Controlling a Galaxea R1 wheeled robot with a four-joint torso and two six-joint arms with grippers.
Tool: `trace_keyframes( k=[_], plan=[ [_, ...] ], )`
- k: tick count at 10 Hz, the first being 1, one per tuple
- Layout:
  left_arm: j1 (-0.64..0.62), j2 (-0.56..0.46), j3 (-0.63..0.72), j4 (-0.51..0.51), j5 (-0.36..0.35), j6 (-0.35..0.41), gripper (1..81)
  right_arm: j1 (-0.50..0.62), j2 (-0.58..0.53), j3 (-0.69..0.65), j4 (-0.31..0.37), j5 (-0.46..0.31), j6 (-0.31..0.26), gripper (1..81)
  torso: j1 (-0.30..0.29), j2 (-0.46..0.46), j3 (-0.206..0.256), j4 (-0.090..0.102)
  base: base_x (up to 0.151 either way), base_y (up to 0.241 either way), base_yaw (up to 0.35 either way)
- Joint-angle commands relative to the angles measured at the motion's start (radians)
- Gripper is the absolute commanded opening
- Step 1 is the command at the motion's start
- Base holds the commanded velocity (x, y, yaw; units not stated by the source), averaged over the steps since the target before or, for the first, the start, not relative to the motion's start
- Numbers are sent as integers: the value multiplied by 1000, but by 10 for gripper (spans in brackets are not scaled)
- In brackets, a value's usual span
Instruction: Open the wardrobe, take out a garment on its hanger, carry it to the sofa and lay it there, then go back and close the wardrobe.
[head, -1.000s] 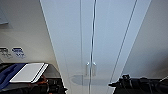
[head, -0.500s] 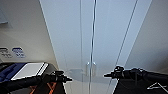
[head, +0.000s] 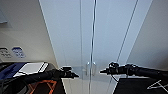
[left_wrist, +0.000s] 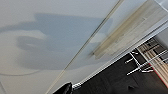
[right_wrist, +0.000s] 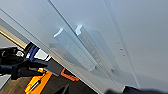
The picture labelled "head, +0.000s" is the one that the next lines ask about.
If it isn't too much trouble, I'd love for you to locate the white door handle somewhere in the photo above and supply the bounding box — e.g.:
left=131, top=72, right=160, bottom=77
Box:
left=86, top=61, right=91, bottom=76
left=91, top=61, right=96, bottom=76

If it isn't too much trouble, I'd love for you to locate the blue cloth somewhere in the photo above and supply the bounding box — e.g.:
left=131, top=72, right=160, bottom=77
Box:
left=0, top=63, right=26, bottom=81

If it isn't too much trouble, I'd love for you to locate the white wardrobe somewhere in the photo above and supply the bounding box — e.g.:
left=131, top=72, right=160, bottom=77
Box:
left=38, top=0, right=155, bottom=94

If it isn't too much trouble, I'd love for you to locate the thin arm cable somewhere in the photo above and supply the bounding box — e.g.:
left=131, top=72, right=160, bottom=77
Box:
left=111, top=73, right=122, bottom=83

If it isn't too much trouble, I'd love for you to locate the orange frame stand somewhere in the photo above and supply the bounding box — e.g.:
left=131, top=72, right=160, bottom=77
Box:
left=27, top=79, right=58, bottom=94

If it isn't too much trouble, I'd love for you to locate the blue printed wall label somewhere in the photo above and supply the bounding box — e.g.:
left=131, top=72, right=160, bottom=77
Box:
left=11, top=46, right=27, bottom=60

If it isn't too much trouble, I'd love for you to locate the grey printed wall label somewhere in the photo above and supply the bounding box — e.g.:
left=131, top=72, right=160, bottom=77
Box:
left=0, top=47, right=13, bottom=61

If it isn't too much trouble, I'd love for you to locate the grey wall tray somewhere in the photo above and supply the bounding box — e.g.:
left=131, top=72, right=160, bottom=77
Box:
left=0, top=8, right=8, bottom=24

